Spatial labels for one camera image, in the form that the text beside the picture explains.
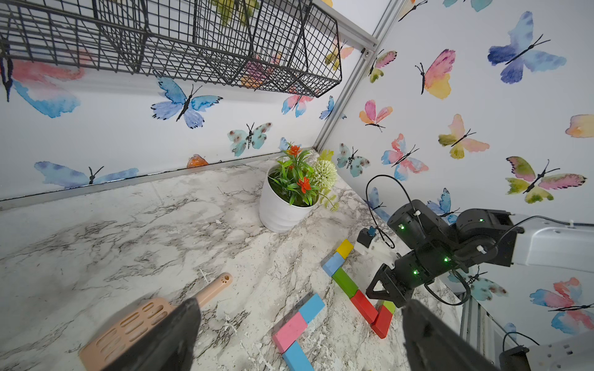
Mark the sky blue short block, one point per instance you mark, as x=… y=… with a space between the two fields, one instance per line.
x=311 y=308

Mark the red building block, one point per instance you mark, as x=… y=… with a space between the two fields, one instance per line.
x=364 y=307
x=382 y=323

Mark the beige plastic slotted scoop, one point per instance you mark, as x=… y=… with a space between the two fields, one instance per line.
x=126 y=332

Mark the white flower pot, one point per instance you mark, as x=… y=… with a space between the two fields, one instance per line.
x=276 y=214

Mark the black wire wall basket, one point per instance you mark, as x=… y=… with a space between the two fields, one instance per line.
x=279 y=46

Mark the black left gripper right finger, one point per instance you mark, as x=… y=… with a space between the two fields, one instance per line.
x=431 y=345

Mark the pink building block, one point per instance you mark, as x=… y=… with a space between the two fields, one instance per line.
x=290 y=332

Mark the yellow long building block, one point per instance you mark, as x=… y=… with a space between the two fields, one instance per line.
x=345 y=249

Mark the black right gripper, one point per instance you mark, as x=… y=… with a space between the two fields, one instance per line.
x=433 y=245

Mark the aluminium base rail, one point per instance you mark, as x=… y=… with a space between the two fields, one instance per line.
x=481 y=331

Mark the light blue building block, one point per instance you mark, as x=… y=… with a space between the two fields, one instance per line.
x=296 y=359

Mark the pale blue building block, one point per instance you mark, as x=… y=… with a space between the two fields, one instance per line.
x=332 y=263

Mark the artificial green flower plant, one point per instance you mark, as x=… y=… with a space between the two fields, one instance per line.
x=304 y=180

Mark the light green building block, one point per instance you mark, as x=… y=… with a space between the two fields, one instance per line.
x=390 y=306

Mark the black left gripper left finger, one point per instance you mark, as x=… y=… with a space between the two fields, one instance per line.
x=169 y=346

